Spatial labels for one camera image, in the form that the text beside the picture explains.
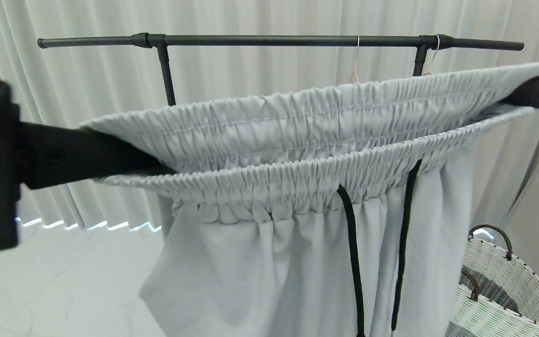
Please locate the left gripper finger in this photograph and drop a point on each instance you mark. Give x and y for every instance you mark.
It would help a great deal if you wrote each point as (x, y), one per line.
(73, 157)

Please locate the pink clothes hanger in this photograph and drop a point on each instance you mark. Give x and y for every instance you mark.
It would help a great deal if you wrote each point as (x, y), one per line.
(357, 44)
(437, 43)

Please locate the pale grey shorts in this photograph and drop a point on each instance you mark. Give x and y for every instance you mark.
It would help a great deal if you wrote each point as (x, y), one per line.
(274, 262)

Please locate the white laundry basket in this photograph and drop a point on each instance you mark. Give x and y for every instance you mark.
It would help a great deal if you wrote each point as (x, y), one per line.
(498, 281)

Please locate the black clothes rack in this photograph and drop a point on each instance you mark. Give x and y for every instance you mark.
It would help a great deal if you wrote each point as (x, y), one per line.
(274, 40)

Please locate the white curtain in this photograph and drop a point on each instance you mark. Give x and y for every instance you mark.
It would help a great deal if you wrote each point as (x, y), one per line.
(251, 70)

